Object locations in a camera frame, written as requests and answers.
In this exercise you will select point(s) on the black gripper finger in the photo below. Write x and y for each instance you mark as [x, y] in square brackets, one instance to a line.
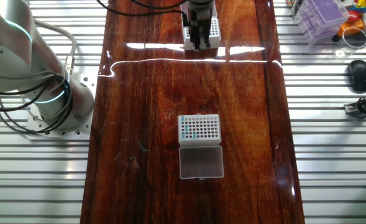
[195, 40]
[206, 39]

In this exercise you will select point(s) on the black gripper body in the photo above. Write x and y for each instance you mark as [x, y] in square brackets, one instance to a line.
[201, 20]

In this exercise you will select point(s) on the white tip rack clear lid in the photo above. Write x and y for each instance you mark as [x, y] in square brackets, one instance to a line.
[199, 142]
[216, 40]

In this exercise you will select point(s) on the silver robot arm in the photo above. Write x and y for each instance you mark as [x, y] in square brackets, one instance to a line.
[15, 62]

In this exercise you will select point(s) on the purple pipette tip box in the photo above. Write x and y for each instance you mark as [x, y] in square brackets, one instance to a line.
[321, 18]

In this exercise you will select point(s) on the dark red wooden board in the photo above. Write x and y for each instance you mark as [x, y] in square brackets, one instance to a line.
[248, 140]

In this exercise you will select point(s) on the clear plastic cup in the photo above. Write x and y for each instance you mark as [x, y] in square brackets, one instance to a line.
[341, 53]

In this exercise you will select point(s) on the orange toy with red knob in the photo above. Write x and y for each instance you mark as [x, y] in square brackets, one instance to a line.
[350, 28]

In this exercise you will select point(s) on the black computer mouse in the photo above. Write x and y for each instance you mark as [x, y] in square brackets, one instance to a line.
[358, 76]

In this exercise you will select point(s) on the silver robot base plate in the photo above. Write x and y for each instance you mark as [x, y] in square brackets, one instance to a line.
[88, 82]

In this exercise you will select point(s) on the side camera mount arm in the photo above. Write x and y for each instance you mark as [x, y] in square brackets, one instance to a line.
[353, 109]

